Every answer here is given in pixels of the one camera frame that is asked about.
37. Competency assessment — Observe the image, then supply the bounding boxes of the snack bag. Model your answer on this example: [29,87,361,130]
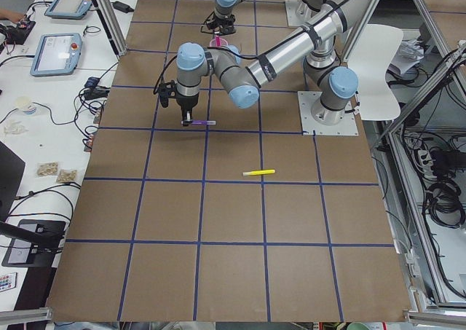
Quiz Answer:
[36,162,60,177]
[56,169,78,184]

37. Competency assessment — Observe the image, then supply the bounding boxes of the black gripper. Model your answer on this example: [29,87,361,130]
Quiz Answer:
[175,93,199,127]
[205,13,236,35]

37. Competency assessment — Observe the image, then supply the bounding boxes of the purple pen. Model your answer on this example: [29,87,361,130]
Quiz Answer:
[189,120,217,126]

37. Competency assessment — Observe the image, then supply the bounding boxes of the black power adapter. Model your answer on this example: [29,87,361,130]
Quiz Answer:
[112,1,134,13]

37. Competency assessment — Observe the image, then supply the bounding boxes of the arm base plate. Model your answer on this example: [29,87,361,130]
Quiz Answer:
[297,91,359,136]
[285,0,315,28]

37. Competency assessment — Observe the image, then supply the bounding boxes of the pink mesh cup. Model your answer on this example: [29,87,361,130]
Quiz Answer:
[208,36,229,48]

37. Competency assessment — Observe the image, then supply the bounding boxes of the far blue teach pendant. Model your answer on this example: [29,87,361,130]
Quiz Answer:
[44,0,92,20]

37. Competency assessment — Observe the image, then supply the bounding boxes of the white paper cup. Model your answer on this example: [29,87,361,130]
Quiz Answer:
[15,96,36,115]

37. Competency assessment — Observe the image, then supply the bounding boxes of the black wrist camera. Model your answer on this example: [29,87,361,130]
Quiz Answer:
[157,80,176,108]

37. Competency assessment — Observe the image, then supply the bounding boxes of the person hand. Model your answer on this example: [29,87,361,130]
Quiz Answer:
[0,8,25,23]

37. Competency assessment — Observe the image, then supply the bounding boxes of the black monitor stand base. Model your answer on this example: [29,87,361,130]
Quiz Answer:
[1,219,66,267]

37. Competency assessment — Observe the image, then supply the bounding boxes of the near blue teach pendant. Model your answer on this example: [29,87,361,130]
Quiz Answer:
[30,33,82,77]

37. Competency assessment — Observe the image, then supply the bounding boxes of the yellow pen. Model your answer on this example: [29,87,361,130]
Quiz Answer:
[242,169,276,176]

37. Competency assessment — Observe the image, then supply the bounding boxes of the blue teach pendant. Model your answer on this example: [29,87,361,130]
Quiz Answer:
[44,0,92,20]
[30,33,82,77]

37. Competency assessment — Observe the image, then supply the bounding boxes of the white power strip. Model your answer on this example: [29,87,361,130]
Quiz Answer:
[415,141,433,177]

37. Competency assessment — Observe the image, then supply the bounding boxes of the brown paper table cover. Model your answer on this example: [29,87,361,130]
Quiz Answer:
[47,0,410,322]

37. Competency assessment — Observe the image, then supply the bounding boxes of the colourful remote control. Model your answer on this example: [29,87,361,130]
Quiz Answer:
[0,272,17,292]

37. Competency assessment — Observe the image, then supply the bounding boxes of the black blue usb hub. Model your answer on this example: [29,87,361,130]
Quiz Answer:
[84,76,100,89]

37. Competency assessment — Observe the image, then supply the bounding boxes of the coiled black cables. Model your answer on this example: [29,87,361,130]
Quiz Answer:
[424,178,466,229]

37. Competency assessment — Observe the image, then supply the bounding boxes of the aluminium frame post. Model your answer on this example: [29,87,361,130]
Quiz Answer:
[91,0,127,57]

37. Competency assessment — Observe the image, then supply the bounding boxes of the white plastic chair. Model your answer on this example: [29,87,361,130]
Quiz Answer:
[347,24,403,121]

